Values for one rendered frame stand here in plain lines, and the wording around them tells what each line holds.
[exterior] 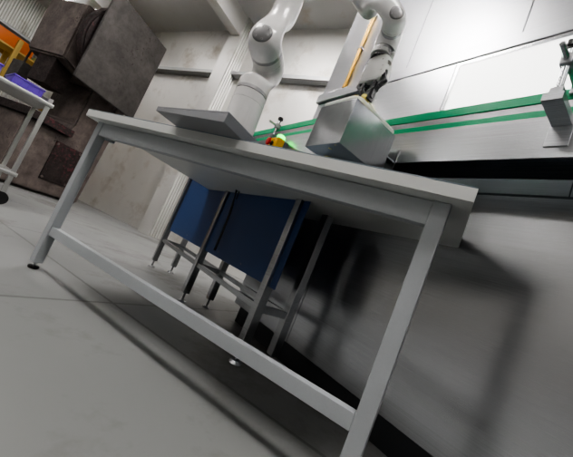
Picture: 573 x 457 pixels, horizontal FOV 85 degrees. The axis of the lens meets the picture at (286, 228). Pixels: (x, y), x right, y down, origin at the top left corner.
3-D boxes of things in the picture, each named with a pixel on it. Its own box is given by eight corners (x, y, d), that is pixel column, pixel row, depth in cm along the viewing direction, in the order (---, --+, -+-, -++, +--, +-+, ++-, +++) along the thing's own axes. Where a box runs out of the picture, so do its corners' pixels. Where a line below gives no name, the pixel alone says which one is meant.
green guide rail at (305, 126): (350, 127, 127) (357, 110, 128) (349, 126, 126) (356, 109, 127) (202, 151, 269) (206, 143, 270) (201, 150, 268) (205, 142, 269)
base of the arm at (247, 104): (240, 130, 100) (260, 80, 103) (197, 123, 109) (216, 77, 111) (266, 156, 117) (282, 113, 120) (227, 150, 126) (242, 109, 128)
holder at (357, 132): (388, 183, 110) (403, 144, 112) (339, 142, 94) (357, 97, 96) (352, 182, 124) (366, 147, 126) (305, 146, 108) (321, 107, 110)
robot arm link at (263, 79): (231, 82, 110) (254, 24, 113) (243, 110, 129) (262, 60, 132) (263, 90, 109) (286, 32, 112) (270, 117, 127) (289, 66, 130)
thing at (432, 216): (338, 522, 63) (452, 203, 71) (24, 265, 136) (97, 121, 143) (349, 500, 71) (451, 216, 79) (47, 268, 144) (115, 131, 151)
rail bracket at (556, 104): (569, 150, 75) (596, 69, 77) (553, 108, 65) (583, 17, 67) (545, 150, 78) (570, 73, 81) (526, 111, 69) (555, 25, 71)
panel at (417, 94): (568, 126, 94) (600, 30, 97) (567, 121, 92) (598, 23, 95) (350, 147, 167) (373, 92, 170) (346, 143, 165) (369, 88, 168)
